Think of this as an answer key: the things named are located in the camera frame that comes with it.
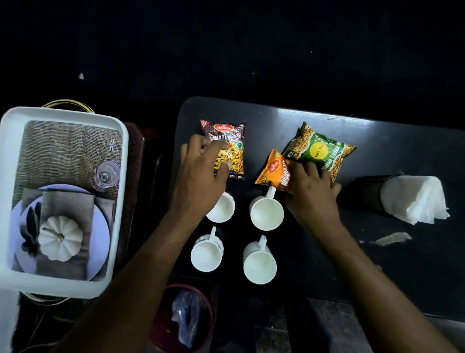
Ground yellow wire ring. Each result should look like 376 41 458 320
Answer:
41 99 95 114

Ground brown snack packet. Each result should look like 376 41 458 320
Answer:
200 119 247 180

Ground person's right forearm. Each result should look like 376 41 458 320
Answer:
312 218 463 353

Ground white paper scrap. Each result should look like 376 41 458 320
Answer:
373 232 412 247

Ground person's left forearm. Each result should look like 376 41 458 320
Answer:
53 211 209 353

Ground thin pale cable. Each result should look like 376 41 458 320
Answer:
19 292 70 353

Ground white tray with printed picture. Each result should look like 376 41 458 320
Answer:
0 106 129 299

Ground red waste bin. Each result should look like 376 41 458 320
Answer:
150 284 215 353

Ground white cup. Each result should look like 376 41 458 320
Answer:
249 186 285 231
243 235 277 285
206 192 236 223
190 226 224 273

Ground green snack packet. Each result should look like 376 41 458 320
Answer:
282 122 356 182

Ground black tissue holder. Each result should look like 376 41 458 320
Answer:
341 175 400 217

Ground person's right hand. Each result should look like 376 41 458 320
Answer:
285 162 342 235

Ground person's left hand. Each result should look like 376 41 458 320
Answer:
169 135 232 225

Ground orange snack packet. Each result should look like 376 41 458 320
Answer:
255 149 292 193

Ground white paper tissues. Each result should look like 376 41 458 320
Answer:
380 176 450 225

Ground clear plastic bag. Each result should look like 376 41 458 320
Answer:
171 290 201 348

